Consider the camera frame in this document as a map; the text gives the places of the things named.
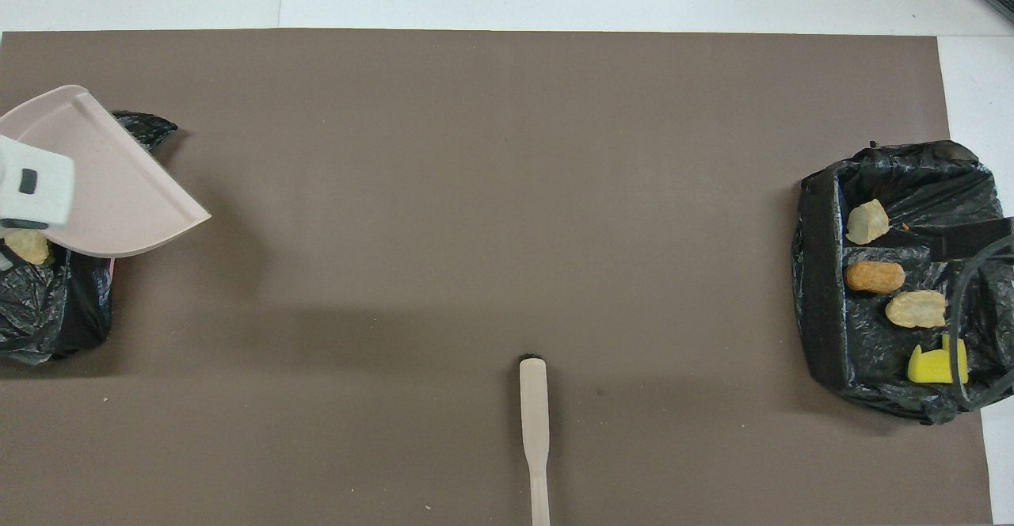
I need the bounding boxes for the beige hand brush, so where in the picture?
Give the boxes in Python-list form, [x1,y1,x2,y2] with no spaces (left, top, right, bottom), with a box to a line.
[519,353,552,526]

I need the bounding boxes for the pale bread piece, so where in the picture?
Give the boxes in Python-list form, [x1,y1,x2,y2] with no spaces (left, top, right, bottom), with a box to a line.
[845,199,890,246]

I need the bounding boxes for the brown fried nugget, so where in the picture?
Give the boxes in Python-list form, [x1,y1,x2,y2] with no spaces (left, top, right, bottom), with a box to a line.
[844,261,906,295]

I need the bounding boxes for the beige plastic dustpan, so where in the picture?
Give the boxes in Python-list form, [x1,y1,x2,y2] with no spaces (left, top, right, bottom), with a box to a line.
[0,85,212,259]

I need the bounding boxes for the orange crusted bread piece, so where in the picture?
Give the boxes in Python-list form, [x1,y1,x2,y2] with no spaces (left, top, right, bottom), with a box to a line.
[885,290,948,330]

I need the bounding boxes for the notched yellow foam chunk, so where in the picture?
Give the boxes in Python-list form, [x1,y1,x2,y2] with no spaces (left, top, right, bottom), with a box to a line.
[907,334,970,385]

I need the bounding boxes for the striped bread roll piece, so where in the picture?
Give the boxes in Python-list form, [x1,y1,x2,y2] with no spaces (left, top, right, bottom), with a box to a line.
[4,229,55,267]

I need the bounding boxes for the black bag lined bin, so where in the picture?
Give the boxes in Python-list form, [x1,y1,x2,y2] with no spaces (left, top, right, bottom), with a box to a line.
[791,139,1014,425]

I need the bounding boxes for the black bag over pink bin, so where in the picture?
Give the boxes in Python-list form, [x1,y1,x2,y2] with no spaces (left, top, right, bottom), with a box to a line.
[0,111,179,367]

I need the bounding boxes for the brown table mat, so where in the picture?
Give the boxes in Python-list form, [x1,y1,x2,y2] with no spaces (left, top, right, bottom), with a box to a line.
[0,29,995,526]

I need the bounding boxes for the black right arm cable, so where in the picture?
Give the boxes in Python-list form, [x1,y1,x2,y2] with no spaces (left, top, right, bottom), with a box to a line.
[949,237,1014,410]

